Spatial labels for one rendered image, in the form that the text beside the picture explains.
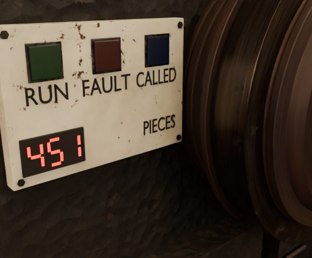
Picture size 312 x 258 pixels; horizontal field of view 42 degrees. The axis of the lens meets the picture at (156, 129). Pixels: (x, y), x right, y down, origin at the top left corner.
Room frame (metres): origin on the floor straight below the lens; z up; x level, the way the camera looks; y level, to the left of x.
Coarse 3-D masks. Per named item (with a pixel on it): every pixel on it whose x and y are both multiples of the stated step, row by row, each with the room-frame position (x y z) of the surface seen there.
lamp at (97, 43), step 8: (104, 40) 0.49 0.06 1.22; (112, 40) 0.50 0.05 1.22; (96, 48) 0.48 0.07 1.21; (104, 48) 0.49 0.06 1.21; (112, 48) 0.50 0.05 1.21; (96, 56) 0.48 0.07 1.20; (104, 56) 0.49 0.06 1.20; (112, 56) 0.50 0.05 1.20; (120, 56) 0.51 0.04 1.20; (96, 64) 0.48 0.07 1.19; (104, 64) 0.49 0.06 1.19; (112, 64) 0.50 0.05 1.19; (120, 64) 0.51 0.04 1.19
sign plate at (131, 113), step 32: (0, 32) 0.42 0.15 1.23; (32, 32) 0.44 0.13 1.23; (64, 32) 0.46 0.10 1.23; (96, 32) 0.49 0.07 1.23; (128, 32) 0.52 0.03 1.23; (160, 32) 0.55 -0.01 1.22; (0, 64) 0.42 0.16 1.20; (64, 64) 0.46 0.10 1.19; (128, 64) 0.52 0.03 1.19; (160, 64) 0.55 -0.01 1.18; (0, 96) 0.42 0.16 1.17; (32, 96) 0.43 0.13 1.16; (64, 96) 0.46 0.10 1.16; (96, 96) 0.49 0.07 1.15; (128, 96) 0.52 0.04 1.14; (160, 96) 0.55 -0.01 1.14; (32, 128) 0.43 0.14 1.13; (64, 128) 0.46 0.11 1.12; (96, 128) 0.49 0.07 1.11; (128, 128) 0.52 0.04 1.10; (160, 128) 0.55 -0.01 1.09; (32, 160) 0.43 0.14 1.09; (64, 160) 0.45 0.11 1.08; (96, 160) 0.48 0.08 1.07
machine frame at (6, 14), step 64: (0, 0) 0.44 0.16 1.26; (64, 0) 0.49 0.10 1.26; (128, 0) 0.55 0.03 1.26; (192, 0) 0.62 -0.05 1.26; (0, 128) 0.43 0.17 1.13; (0, 192) 0.43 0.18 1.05; (64, 192) 0.48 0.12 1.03; (128, 192) 0.54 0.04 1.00; (192, 192) 0.63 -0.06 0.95; (0, 256) 0.44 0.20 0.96; (64, 256) 0.47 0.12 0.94; (128, 256) 0.54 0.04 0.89; (192, 256) 0.56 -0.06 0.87; (256, 256) 0.66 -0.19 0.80
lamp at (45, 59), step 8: (32, 48) 0.43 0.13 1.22; (40, 48) 0.44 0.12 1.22; (48, 48) 0.45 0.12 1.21; (56, 48) 0.45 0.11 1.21; (32, 56) 0.43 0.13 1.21; (40, 56) 0.44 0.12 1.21; (48, 56) 0.44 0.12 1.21; (56, 56) 0.45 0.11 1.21; (32, 64) 0.43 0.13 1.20; (40, 64) 0.44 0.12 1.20; (48, 64) 0.44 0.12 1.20; (56, 64) 0.45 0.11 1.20; (32, 72) 0.43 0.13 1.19; (40, 72) 0.44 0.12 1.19; (48, 72) 0.44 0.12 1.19; (56, 72) 0.45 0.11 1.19
